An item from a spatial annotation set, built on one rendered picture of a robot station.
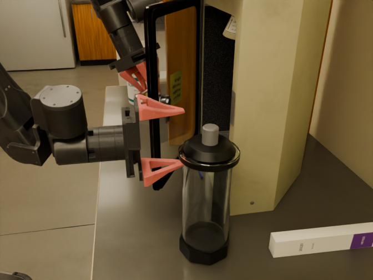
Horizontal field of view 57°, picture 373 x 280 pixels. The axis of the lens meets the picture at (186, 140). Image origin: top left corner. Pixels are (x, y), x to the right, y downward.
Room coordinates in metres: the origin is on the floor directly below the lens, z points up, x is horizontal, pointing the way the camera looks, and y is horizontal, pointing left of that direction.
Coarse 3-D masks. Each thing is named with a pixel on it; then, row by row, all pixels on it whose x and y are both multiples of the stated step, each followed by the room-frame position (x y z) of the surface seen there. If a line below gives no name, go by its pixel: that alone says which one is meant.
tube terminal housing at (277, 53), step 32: (224, 0) 0.73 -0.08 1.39; (256, 0) 0.62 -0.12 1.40; (288, 0) 0.63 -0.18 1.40; (320, 0) 0.73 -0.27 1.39; (256, 32) 0.63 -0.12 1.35; (288, 32) 0.64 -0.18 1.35; (320, 32) 0.77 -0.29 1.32; (256, 64) 0.63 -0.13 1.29; (288, 64) 0.64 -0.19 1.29; (256, 96) 0.63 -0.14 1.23; (288, 96) 0.64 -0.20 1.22; (256, 128) 0.63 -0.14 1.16; (288, 128) 0.66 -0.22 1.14; (256, 160) 0.63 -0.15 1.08; (288, 160) 0.69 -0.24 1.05; (256, 192) 0.63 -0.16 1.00
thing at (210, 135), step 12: (204, 132) 0.52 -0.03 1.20; (216, 132) 0.52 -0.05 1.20; (192, 144) 0.52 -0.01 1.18; (204, 144) 0.52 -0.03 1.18; (216, 144) 0.52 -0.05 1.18; (228, 144) 0.52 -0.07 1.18; (192, 156) 0.49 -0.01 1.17; (204, 156) 0.49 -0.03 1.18; (216, 156) 0.49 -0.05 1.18; (228, 156) 0.49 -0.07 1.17
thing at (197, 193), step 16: (192, 160) 0.49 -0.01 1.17; (192, 176) 0.49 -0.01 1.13; (208, 176) 0.48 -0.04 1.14; (224, 176) 0.49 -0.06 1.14; (192, 192) 0.49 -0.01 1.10; (208, 192) 0.48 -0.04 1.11; (224, 192) 0.49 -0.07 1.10; (192, 208) 0.49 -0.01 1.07; (208, 208) 0.48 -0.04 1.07; (224, 208) 0.49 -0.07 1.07; (192, 224) 0.49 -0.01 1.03; (208, 224) 0.48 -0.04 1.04; (224, 224) 0.49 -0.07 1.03; (192, 240) 0.49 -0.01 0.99; (208, 240) 0.48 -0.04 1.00; (224, 240) 0.50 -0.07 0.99
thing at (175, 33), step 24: (168, 0) 0.75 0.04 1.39; (144, 24) 0.64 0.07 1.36; (168, 24) 0.73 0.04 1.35; (192, 24) 0.87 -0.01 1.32; (168, 48) 0.72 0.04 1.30; (192, 48) 0.87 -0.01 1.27; (168, 72) 0.72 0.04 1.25; (192, 72) 0.87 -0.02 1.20; (192, 96) 0.87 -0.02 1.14; (192, 120) 0.87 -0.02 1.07; (168, 144) 0.71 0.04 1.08
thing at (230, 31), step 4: (232, 16) 0.77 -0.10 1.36; (232, 20) 0.76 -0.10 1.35; (228, 24) 0.77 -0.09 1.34; (232, 24) 0.75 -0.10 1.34; (228, 28) 0.76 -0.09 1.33; (232, 28) 0.74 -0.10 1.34; (224, 32) 0.77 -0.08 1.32; (228, 32) 0.75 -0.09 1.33; (232, 32) 0.73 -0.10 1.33; (228, 36) 0.74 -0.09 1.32; (232, 36) 0.73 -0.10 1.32
